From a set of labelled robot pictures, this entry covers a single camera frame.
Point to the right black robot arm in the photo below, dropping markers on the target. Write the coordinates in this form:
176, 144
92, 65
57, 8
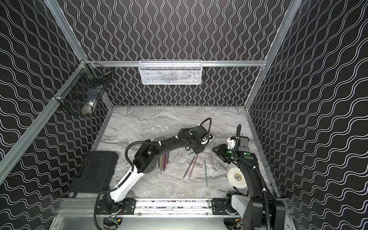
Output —
259, 209

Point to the white mesh wall basket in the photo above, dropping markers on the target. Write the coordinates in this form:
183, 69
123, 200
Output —
171, 71

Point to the white tape roll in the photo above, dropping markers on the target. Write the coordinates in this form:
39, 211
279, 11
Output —
236, 178

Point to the green pencil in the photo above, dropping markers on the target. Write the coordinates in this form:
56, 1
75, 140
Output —
205, 173

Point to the bundle of coloured pencils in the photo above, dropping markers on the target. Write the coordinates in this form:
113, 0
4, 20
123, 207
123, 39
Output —
163, 162

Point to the aluminium front rail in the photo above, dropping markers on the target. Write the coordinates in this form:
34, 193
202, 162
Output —
156, 207

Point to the black mounting plate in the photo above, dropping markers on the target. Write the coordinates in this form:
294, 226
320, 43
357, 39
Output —
125, 207
218, 206

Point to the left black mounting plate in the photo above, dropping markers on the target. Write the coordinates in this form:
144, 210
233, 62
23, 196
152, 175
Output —
125, 207

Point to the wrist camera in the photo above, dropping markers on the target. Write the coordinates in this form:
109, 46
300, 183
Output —
206, 140
231, 142

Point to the red pencil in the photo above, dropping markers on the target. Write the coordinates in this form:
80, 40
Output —
192, 168

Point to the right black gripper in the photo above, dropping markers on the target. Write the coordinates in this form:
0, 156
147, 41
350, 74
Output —
223, 147

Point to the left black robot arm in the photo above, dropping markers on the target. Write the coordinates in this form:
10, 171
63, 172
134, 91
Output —
143, 156

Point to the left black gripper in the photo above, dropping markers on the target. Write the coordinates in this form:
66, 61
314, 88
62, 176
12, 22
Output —
200, 143

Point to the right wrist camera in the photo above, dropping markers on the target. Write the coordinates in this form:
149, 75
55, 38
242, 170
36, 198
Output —
231, 142

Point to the black wire wall basket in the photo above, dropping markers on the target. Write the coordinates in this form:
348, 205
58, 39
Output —
86, 90

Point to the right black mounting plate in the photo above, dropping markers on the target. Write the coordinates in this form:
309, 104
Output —
218, 206

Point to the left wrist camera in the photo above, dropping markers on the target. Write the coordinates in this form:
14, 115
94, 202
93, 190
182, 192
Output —
206, 140

